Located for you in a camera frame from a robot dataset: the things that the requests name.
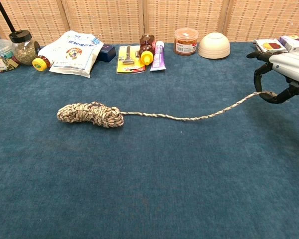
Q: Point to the black tripod stand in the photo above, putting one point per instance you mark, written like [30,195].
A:
[3,15]

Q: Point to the clear jar with black lid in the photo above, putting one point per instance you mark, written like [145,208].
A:
[25,51]

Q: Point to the bamboo folding screen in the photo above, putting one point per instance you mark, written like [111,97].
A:
[109,20]

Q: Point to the dark blue small box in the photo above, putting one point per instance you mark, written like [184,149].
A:
[107,53]

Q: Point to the orange-lid plastic jar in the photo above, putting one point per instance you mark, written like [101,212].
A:
[186,42]

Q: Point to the blue carpet table cloth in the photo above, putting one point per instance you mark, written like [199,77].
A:
[149,174]

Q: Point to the white snack packet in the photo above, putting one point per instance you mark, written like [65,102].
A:
[270,46]

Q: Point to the blue binder clip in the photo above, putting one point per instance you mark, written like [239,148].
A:
[96,39]

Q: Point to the brown honey bottle yellow cap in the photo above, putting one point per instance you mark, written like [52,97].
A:
[147,47]

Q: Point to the clear plastic tub of clips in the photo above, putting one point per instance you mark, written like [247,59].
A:
[0,53]

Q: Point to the cream upturned bowl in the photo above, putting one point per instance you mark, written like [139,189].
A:
[214,47]

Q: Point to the white-label bottle with yellow cap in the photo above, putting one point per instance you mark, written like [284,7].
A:
[41,63]

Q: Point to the white purple small carton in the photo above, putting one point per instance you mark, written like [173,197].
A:
[292,43]

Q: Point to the purple white toothpaste tube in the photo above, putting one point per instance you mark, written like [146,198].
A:
[158,59]

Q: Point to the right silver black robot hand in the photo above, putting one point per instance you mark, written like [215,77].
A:
[291,64]

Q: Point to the razor in yellow blister pack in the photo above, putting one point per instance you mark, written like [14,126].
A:
[125,63]

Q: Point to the white sugar bag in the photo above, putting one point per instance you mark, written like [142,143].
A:
[72,56]

